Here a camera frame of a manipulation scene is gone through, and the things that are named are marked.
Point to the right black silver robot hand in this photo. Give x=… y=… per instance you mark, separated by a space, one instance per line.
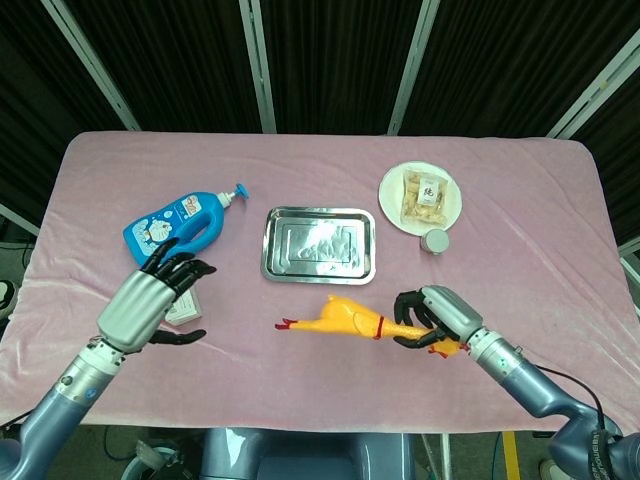
x=452 y=310

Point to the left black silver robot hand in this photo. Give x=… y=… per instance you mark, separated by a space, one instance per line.
x=135 y=310

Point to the yellow rubber chicken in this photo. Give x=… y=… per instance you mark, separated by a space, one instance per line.
x=345 y=320

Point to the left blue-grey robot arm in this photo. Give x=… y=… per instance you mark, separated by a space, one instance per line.
x=60 y=405

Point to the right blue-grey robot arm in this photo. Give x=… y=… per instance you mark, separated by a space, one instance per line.
x=540 y=395

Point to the white round plate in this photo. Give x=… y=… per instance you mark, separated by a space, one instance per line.
x=390 y=200

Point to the white cardboard box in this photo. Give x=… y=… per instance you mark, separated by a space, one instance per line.
x=190 y=310

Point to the small silver lidded jar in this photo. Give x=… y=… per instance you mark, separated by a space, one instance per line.
x=435 y=241

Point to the blue pump detergent bottle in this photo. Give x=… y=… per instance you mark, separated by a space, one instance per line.
x=150 y=227

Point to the clear snack bag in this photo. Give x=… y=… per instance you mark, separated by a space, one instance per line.
x=422 y=200

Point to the silver rectangular metal tray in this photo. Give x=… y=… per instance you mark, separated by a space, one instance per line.
x=320 y=245

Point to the white metal table leg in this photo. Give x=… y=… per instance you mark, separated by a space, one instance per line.
x=445 y=457

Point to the white plastic bucket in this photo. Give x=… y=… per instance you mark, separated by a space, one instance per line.
x=150 y=465

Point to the pink velvet tablecloth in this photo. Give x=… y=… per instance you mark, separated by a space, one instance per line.
x=300 y=380

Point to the white sneaker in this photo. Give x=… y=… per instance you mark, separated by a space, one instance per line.
x=545 y=470

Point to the blue-grey robot torso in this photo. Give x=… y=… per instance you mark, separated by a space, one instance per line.
x=310 y=455

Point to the black pleated curtain panel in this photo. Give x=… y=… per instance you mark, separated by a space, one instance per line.
x=335 y=60
x=500 y=60
x=175 y=60

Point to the grey metal frame bar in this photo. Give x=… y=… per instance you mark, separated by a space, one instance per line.
x=631 y=267
x=20 y=220

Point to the grey metal partition post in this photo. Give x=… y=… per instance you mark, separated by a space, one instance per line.
x=600 y=89
x=259 y=65
x=413 y=65
x=89 y=62

